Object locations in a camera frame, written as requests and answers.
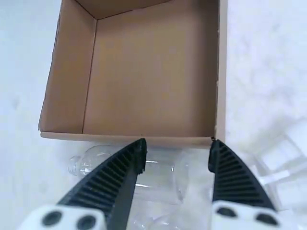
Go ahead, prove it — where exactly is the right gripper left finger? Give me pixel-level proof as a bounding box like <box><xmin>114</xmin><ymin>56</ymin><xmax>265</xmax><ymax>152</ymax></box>
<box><xmin>21</xmin><ymin>138</ymin><xmax>147</xmax><ymax>230</ymax></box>

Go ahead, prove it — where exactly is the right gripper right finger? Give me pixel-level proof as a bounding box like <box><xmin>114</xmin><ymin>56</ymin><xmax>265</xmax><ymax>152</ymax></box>
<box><xmin>208</xmin><ymin>139</ymin><xmax>280</xmax><ymax>230</ymax></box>

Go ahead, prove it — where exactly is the open cardboard box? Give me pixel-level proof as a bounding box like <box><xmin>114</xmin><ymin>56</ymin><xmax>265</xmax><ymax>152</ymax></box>
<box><xmin>38</xmin><ymin>0</ymin><xmax>228</xmax><ymax>147</ymax></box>

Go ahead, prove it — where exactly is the clear plastic bottle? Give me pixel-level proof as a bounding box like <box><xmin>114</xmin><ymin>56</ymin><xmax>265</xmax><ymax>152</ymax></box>
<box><xmin>68</xmin><ymin>145</ymin><xmax>116</xmax><ymax>179</ymax></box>
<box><xmin>134</xmin><ymin>148</ymin><xmax>216</xmax><ymax>209</ymax></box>

